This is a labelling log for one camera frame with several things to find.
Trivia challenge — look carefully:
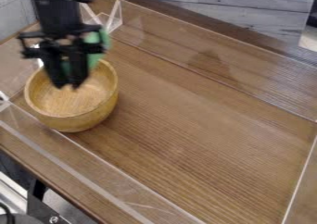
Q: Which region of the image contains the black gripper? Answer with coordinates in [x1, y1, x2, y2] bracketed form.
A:
[17, 0, 101, 89]

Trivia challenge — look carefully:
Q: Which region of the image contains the green rectangular block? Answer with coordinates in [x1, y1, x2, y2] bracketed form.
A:
[61, 28, 109, 77]

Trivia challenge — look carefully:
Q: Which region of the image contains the brown wooden bowl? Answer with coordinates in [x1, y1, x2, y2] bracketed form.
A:
[24, 60, 119, 132]

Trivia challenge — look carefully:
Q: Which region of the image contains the black metal table leg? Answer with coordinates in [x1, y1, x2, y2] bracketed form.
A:
[25, 180, 71, 224]

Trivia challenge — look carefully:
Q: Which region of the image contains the clear acrylic barrier wall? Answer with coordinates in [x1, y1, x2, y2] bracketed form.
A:
[0, 0, 317, 224]

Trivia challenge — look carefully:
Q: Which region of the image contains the black cable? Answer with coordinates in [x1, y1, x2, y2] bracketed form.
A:
[0, 202, 13, 224]

